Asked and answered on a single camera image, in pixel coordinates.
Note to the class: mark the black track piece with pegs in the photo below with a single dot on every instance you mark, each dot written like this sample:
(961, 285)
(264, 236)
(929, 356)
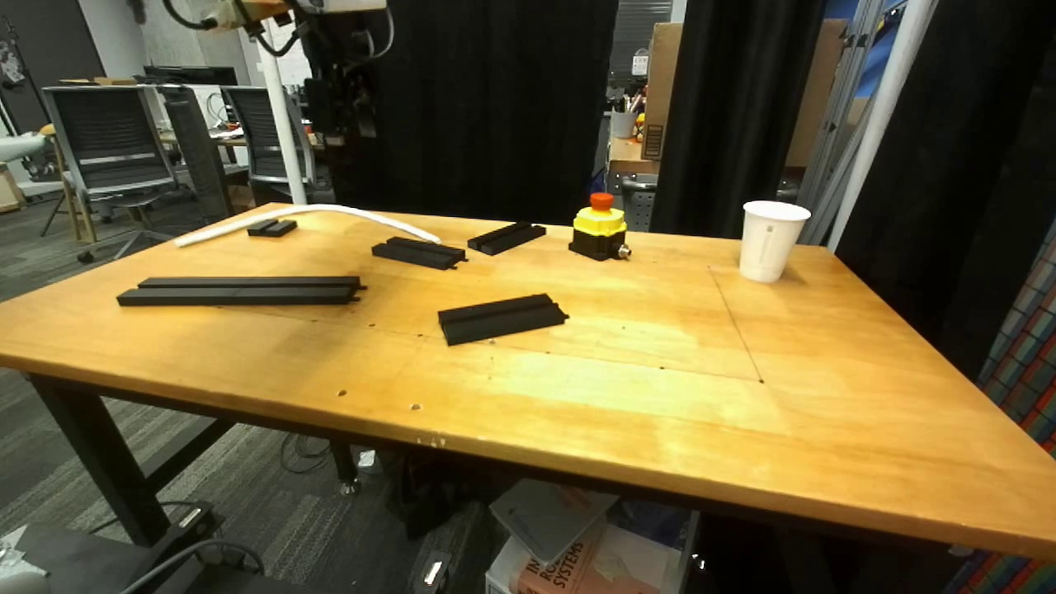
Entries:
(300, 290)

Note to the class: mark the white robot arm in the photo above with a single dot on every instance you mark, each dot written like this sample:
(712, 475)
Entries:
(251, 13)

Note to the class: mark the black track piece angled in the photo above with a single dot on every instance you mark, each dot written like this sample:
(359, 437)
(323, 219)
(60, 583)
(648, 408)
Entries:
(500, 319)

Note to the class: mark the yellow emergency stop button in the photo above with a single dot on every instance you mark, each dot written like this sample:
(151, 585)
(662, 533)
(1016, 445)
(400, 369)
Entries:
(598, 229)

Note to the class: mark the black curtain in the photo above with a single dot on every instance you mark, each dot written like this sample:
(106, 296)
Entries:
(484, 110)

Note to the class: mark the boxes under table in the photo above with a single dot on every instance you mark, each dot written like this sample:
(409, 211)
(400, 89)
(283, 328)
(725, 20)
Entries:
(590, 542)

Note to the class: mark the white paper cup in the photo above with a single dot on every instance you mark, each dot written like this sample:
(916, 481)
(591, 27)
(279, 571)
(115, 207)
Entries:
(771, 233)

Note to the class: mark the small black block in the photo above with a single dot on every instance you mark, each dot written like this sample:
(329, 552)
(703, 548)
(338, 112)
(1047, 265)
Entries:
(273, 229)

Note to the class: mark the black table leg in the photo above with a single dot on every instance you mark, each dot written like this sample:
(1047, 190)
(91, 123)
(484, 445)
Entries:
(106, 456)

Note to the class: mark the black office chair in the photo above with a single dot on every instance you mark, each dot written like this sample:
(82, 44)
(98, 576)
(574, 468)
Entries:
(114, 151)

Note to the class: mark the white pole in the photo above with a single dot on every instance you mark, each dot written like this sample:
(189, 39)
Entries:
(880, 116)

